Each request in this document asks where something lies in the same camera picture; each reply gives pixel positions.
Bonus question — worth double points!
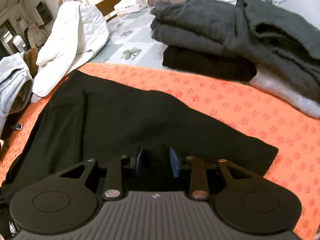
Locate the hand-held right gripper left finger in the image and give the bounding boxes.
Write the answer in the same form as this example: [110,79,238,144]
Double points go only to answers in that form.
[60,147,146,201]

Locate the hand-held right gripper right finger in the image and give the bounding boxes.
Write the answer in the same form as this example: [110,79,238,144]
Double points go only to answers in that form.
[169,147,263,202]

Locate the black t-shirt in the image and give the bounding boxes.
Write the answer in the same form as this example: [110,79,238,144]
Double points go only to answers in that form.
[0,69,279,239]

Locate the orange floral tablecloth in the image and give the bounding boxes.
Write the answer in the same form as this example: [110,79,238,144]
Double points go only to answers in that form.
[0,62,320,240]

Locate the black folded garment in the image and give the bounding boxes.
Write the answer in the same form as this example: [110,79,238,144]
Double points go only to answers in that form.
[162,46,257,82]

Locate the leaf-patterned table cover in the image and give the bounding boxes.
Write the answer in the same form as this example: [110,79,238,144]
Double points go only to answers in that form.
[87,6,170,68]

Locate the light grey folded garment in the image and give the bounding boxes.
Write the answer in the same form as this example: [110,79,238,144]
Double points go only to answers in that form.
[250,71,320,119]

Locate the white quilted pad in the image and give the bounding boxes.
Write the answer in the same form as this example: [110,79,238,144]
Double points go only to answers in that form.
[30,1,110,103]

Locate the dark grey folded garment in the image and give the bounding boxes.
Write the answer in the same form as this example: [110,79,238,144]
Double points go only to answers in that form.
[235,0,320,103]
[149,0,258,53]

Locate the light blue jeans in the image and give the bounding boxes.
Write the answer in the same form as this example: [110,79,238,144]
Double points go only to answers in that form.
[0,52,34,140]

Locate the white tissue box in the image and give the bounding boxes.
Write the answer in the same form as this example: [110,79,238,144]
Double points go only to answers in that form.
[114,0,148,15]

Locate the wooden chair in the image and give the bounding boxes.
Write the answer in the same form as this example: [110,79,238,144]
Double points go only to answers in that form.
[95,0,132,23]

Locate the hanging beige jacket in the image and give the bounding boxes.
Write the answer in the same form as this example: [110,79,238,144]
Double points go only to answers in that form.
[26,21,48,48]

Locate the wall television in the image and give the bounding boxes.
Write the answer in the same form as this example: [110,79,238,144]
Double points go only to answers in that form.
[35,1,53,25]

